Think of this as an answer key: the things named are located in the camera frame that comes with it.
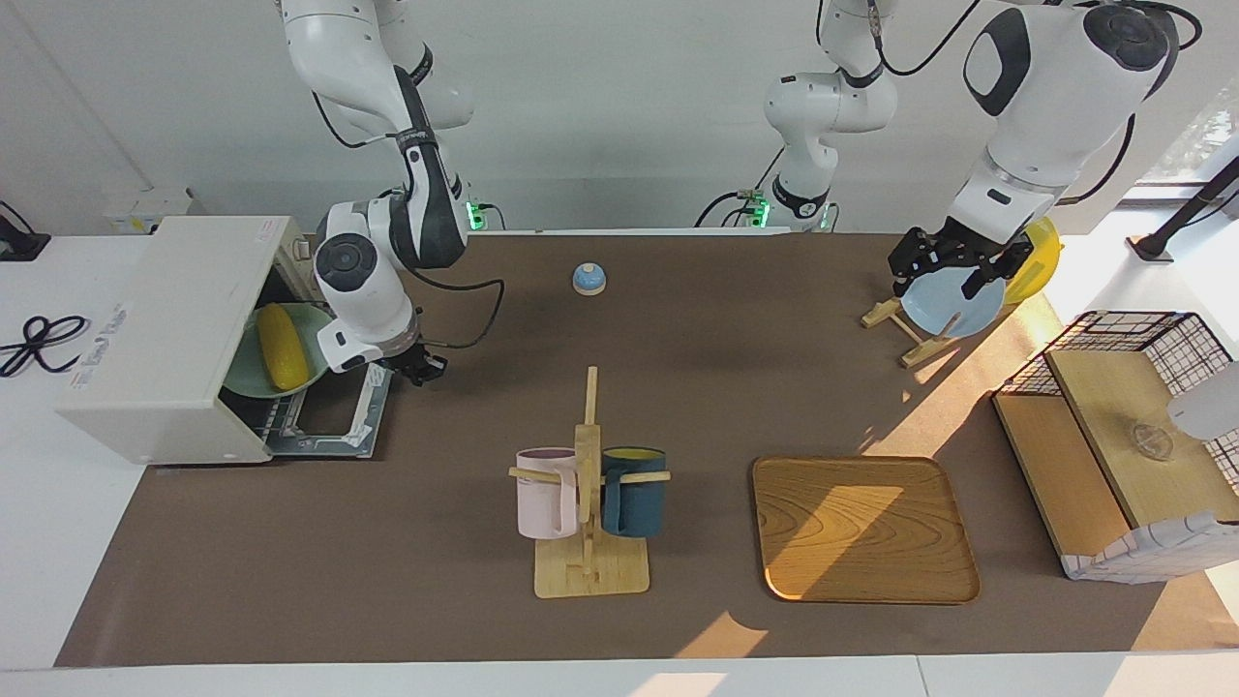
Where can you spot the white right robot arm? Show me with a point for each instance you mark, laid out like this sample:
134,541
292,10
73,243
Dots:
358,281

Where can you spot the brown table mat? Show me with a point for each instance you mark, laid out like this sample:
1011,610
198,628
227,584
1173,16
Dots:
407,542

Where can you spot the yellow plate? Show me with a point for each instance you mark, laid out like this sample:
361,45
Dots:
1038,261

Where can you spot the white toaster oven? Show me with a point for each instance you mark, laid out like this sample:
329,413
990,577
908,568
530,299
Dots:
155,329

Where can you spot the light wooden mug rack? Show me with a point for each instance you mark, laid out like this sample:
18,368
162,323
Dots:
589,571

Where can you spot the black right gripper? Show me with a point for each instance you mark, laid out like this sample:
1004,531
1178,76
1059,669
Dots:
405,356

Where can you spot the wooden lid board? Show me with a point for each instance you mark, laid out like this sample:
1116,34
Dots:
1113,407

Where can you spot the light wooden plate rack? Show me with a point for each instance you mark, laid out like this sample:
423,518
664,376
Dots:
915,334

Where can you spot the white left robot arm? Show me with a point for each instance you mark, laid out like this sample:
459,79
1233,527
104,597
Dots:
1045,106

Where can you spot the pink mug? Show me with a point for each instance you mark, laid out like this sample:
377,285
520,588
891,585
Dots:
544,499

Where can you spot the yellow corn cob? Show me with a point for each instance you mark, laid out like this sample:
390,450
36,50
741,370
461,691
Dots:
283,348

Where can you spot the mint green plate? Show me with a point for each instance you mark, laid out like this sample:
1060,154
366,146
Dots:
315,334

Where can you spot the light blue plate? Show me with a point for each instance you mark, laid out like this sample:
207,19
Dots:
944,310

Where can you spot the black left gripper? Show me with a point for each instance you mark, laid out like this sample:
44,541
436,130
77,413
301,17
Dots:
958,247

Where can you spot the small blue call bell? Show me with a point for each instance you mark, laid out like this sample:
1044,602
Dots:
589,280

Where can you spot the wooden box side panel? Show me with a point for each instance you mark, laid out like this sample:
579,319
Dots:
1060,474

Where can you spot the dark blue mug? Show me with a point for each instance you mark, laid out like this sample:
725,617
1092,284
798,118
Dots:
639,503

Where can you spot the white checked cloth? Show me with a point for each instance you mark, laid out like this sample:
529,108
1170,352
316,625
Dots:
1152,554

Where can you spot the brown wooden tray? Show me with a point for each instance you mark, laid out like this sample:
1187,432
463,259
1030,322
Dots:
861,532

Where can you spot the white cylinder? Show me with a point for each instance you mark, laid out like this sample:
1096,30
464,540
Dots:
1210,407

